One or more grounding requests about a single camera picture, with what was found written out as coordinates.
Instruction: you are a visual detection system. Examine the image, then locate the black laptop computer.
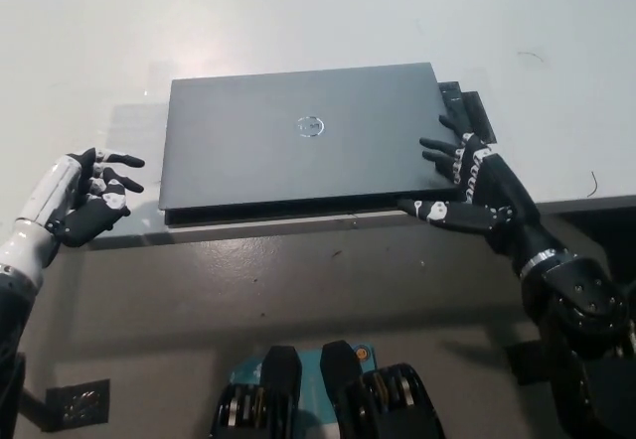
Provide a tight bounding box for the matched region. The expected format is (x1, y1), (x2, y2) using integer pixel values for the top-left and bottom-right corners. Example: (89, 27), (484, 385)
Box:
(157, 61), (462, 227)

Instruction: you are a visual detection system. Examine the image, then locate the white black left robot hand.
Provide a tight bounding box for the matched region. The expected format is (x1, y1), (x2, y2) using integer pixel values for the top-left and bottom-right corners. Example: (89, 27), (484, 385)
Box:
(13, 147), (146, 249)

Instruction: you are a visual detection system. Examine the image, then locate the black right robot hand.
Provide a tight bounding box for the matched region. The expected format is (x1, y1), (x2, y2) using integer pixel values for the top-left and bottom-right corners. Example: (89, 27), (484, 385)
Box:
(397, 114), (561, 272)

